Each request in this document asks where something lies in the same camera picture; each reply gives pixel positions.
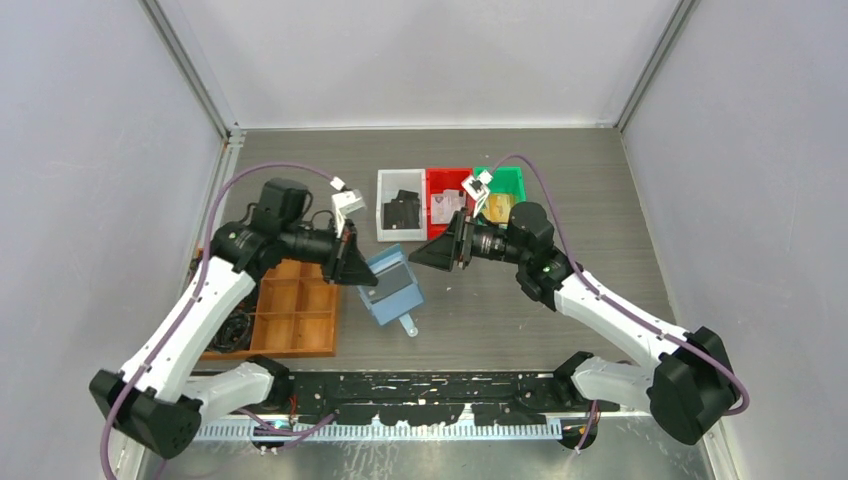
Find orange wooden divider tray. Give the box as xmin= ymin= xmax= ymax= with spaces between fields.
xmin=200 ymin=260 xmax=341 ymax=361

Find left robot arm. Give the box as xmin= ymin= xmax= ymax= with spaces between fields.
xmin=89 ymin=178 xmax=378 ymax=460

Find red plastic bin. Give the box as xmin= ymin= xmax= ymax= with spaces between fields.
xmin=424 ymin=167 xmax=472 ymax=240

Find gold cards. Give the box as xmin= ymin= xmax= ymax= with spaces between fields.
xmin=481 ymin=193 xmax=516 ymax=224

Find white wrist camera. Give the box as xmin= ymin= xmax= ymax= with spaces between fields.
xmin=331 ymin=189 xmax=365 ymax=238
xmin=461 ymin=169 xmax=493 ymax=218

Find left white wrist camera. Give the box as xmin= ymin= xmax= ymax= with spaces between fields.
xmin=331 ymin=189 xmax=365 ymax=238

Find green plastic bin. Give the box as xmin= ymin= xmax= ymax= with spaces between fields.
xmin=489 ymin=166 xmax=526 ymax=206

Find white plastic bin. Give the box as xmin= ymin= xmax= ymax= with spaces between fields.
xmin=375 ymin=169 xmax=427 ymax=242

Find pink white cards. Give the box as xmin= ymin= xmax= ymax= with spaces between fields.
xmin=429 ymin=189 xmax=466 ymax=225

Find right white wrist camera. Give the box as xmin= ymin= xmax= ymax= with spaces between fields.
xmin=461 ymin=169 xmax=493 ymax=218

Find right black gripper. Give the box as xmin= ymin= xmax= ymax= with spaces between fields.
xmin=410 ymin=206 xmax=530 ymax=272

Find black coiled bands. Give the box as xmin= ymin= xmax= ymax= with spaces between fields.
xmin=206 ymin=310 xmax=254 ymax=354

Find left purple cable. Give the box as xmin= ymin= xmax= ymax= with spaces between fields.
xmin=99 ymin=162 xmax=352 ymax=480

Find black card stack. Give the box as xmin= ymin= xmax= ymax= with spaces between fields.
xmin=381 ymin=189 xmax=421 ymax=230

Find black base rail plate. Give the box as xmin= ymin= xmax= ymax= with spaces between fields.
xmin=239 ymin=371 xmax=591 ymax=427

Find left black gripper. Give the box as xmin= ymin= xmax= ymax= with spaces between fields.
xmin=280 ymin=215 xmax=377 ymax=284

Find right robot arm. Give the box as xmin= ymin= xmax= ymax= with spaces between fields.
xmin=409 ymin=202 xmax=744 ymax=445

